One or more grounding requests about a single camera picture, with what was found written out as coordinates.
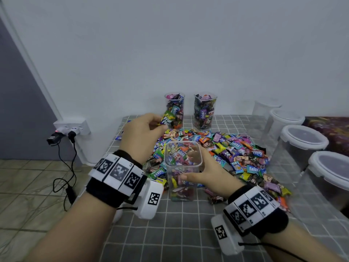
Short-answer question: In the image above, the grey door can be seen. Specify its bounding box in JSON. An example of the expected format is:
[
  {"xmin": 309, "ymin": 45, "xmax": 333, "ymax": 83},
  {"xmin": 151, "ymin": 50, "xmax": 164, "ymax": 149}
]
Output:
[{"xmin": 0, "ymin": 19, "xmax": 61, "ymax": 160}]

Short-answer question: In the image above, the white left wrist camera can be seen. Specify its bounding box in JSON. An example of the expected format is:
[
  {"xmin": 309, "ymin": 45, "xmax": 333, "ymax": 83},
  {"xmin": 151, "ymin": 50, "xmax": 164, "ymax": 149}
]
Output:
[{"xmin": 133, "ymin": 179, "xmax": 164, "ymax": 220}]

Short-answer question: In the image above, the person's left hand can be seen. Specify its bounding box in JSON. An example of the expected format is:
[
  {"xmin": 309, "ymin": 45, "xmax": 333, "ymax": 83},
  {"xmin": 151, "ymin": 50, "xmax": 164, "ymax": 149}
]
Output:
[{"xmin": 119, "ymin": 113, "xmax": 169, "ymax": 164}]

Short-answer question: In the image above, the black power plug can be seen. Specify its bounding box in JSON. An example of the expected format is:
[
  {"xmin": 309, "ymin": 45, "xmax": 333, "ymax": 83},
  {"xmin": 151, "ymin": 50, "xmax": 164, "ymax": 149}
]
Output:
[{"xmin": 46, "ymin": 131, "xmax": 77, "ymax": 146}]

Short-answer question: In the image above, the dark patterned cloth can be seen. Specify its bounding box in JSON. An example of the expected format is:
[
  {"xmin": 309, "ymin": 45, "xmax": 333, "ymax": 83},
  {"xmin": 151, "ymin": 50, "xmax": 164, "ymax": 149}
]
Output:
[{"xmin": 304, "ymin": 116, "xmax": 349, "ymax": 156}]

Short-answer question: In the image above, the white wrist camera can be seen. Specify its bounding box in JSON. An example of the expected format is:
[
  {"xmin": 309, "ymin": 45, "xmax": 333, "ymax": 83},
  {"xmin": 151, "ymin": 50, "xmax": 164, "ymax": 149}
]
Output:
[
  {"xmin": 133, "ymin": 179, "xmax": 164, "ymax": 220},
  {"xmin": 211, "ymin": 213, "xmax": 246, "ymax": 256}
]

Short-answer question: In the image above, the small transparent plastic jar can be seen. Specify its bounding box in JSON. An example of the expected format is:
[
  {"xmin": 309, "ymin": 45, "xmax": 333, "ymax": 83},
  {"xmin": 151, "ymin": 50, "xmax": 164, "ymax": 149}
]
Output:
[
  {"xmin": 193, "ymin": 93, "xmax": 218, "ymax": 131},
  {"xmin": 251, "ymin": 99, "xmax": 282, "ymax": 129},
  {"xmin": 164, "ymin": 140, "xmax": 204, "ymax": 202}
]

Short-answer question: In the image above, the person's right hand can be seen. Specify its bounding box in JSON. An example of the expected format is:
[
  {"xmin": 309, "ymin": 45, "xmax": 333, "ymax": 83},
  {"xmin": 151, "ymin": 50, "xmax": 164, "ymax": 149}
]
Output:
[{"xmin": 179, "ymin": 147, "xmax": 245, "ymax": 199}]

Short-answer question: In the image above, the black power cable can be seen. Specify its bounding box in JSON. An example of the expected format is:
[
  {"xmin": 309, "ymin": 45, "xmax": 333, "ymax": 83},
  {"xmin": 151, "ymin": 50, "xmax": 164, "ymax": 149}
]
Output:
[{"xmin": 53, "ymin": 140, "xmax": 78, "ymax": 205}]

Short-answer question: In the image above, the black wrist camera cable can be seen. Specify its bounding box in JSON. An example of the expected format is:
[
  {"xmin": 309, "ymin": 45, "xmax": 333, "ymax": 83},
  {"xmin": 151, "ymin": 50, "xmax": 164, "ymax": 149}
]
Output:
[{"xmin": 240, "ymin": 242, "xmax": 312, "ymax": 262}]

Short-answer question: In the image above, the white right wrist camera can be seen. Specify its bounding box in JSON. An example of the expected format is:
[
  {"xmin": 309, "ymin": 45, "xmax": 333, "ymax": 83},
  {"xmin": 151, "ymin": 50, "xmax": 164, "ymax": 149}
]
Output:
[{"xmin": 211, "ymin": 213, "xmax": 246, "ymax": 256}]

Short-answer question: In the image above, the person's right forearm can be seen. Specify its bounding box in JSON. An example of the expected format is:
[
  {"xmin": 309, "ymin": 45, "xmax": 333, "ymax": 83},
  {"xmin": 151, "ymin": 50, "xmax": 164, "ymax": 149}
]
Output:
[{"xmin": 262, "ymin": 221, "xmax": 344, "ymax": 262}]

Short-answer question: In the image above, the black marker-tagged left wristband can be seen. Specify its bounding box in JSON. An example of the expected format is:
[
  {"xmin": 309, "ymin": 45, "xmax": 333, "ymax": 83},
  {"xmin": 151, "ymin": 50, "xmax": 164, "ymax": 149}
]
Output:
[{"xmin": 85, "ymin": 150, "xmax": 147, "ymax": 208}]

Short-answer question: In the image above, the pile of colourful candies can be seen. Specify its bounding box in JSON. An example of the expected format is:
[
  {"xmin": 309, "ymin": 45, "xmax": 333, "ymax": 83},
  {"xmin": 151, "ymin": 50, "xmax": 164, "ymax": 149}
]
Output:
[{"xmin": 144, "ymin": 127, "xmax": 292, "ymax": 205}]

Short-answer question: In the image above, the black marker-tagged wristband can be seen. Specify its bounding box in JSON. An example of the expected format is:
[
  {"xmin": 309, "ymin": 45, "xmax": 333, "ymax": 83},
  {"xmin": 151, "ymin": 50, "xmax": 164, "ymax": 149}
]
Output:
[
  {"xmin": 85, "ymin": 150, "xmax": 147, "ymax": 208},
  {"xmin": 224, "ymin": 184, "xmax": 290, "ymax": 238}
]

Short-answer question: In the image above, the tall transparent plastic jar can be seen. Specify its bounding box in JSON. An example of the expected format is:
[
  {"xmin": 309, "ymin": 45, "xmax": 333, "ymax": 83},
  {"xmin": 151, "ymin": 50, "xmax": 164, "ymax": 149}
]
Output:
[{"xmin": 165, "ymin": 92, "xmax": 185, "ymax": 130}]

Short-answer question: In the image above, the person's left forearm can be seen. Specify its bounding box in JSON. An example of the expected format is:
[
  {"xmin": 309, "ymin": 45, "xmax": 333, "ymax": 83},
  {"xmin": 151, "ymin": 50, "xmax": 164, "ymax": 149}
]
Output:
[{"xmin": 27, "ymin": 194, "xmax": 118, "ymax": 262}]

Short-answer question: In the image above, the white wall socket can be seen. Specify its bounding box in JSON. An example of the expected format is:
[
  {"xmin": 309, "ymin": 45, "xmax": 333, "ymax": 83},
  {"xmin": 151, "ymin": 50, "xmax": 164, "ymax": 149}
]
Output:
[{"xmin": 53, "ymin": 118, "xmax": 91, "ymax": 136}]

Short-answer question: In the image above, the black marker-tagged right wristband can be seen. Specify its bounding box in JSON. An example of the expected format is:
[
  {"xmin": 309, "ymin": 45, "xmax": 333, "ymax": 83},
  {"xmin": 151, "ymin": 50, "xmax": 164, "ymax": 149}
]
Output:
[{"xmin": 224, "ymin": 184, "xmax": 290, "ymax": 238}]

